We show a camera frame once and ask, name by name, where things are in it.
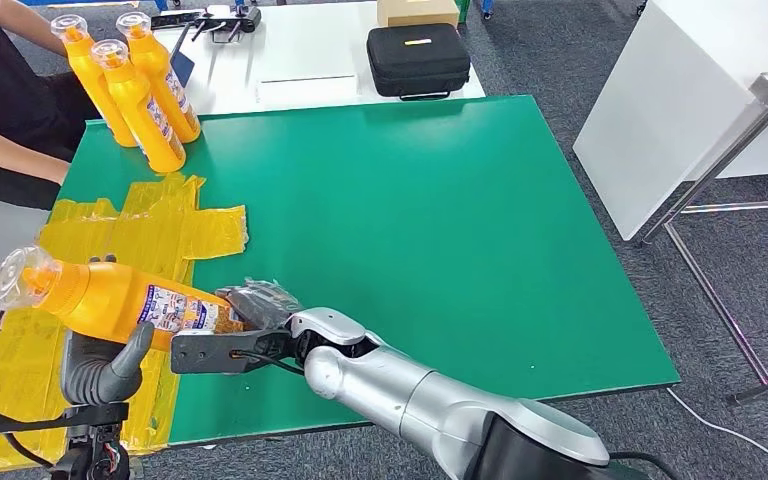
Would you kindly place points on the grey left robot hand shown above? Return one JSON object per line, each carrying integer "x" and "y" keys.
{"x": 92, "y": 378}

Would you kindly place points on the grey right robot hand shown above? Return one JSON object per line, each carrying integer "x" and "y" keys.
{"x": 261, "y": 305}

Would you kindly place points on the orange detergent bottle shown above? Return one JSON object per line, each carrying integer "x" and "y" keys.
{"x": 106, "y": 305}
{"x": 89, "y": 79}
{"x": 155, "y": 66}
{"x": 135, "y": 106}

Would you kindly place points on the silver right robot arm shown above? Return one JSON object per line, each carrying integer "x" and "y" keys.
{"x": 424, "y": 404}

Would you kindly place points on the person's left forearm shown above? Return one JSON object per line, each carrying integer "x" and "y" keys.
{"x": 26, "y": 23}

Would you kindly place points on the person's right forearm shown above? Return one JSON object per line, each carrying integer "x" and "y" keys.
{"x": 6, "y": 152}

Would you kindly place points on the yellow taped plastic sheet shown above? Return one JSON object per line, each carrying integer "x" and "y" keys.
{"x": 152, "y": 225}

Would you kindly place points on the white flat sheet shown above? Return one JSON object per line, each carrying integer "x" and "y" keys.
{"x": 311, "y": 91}

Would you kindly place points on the white table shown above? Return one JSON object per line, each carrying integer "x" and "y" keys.
{"x": 304, "y": 40}

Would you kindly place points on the black remote controller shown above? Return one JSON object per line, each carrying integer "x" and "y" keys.
{"x": 246, "y": 18}

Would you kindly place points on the black carrying case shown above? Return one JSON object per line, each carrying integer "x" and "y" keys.
{"x": 417, "y": 60}

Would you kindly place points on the black phone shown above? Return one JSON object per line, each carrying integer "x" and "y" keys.
{"x": 173, "y": 18}

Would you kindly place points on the person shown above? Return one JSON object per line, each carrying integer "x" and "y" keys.
{"x": 0, "y": 79}

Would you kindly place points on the cardboard box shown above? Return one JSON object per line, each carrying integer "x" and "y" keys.
{"x": 417, "y": 12}

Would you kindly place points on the green plastic crate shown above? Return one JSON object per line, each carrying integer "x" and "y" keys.
{"x": 463, "y": 8}

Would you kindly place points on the white panel desk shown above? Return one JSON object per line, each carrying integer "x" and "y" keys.
{"x": 675, "y": 99}

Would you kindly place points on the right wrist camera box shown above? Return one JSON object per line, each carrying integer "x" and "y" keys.
{"x": 205, "y": 351}

